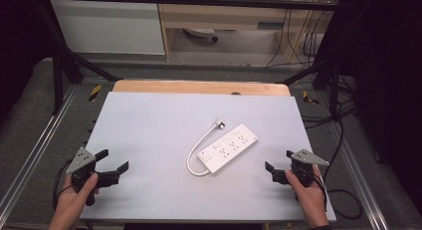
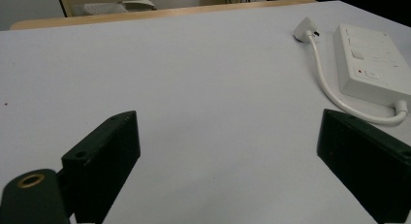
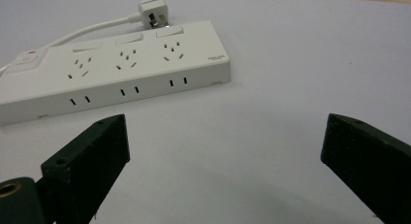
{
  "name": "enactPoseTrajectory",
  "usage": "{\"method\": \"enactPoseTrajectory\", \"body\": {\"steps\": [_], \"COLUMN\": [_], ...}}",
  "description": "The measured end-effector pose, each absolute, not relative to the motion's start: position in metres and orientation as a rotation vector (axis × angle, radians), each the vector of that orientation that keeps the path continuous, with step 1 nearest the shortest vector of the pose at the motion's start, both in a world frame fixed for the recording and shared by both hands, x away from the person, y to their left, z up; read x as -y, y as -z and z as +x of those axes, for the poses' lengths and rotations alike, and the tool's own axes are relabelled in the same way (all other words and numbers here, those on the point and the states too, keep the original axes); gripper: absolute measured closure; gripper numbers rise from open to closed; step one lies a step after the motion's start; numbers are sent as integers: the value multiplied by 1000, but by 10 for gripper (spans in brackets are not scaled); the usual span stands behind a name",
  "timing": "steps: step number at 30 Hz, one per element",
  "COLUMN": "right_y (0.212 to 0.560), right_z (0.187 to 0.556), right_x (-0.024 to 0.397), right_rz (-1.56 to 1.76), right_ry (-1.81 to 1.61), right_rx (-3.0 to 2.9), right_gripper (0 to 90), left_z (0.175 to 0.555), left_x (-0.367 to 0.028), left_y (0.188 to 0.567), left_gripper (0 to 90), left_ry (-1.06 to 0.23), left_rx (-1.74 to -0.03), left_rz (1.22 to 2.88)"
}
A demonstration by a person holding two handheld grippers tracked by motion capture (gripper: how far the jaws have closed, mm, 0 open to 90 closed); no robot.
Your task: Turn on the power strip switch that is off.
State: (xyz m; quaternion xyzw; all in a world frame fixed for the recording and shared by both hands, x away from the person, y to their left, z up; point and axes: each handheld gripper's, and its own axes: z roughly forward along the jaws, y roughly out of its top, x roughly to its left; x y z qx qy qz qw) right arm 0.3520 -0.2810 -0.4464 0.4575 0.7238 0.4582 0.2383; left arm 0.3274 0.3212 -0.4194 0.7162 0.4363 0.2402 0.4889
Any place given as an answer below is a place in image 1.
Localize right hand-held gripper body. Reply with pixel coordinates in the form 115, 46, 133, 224
272, 148, 330, 188

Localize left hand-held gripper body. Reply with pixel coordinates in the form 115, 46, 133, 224
65, 146, 120, 207

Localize person's left hand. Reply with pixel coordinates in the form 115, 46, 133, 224
54, 172, 101, 222

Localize person's right hand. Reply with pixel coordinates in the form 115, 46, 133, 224
285, 165, 330, 229

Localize white power strip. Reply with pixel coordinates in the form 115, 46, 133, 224
196, 122, 260, 175

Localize white table board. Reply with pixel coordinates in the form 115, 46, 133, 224
80, 91, 337, 224

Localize yellow black tape marker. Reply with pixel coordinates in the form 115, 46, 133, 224
88, 84, 103, 104

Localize wooden table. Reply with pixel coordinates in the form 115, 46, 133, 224
111, 79, 293, 98

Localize black curtain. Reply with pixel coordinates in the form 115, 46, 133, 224
322, 0, 422, 211
0, 0, 64, 124

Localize white cabinet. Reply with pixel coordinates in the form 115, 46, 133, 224
50, 0, 166, 56

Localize white extension socket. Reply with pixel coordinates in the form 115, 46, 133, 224
182, 27, 219, 43

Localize wooden desk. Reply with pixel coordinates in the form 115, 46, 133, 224
155, 0, 334, 63

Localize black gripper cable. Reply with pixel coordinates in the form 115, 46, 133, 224
52, 159, 75, 210
312, 119, 363, 221

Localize aluminium rail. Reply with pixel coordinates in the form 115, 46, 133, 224
326, 121, 390, 230
0, 86, 80, 218

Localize bundle of black cables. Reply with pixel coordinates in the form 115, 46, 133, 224
301, 74, 359, 129

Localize white power strip cable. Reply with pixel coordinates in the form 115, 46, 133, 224
186, 122, 219, 177

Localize hanging black cables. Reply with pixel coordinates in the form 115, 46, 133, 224
264, 4, 327, 69

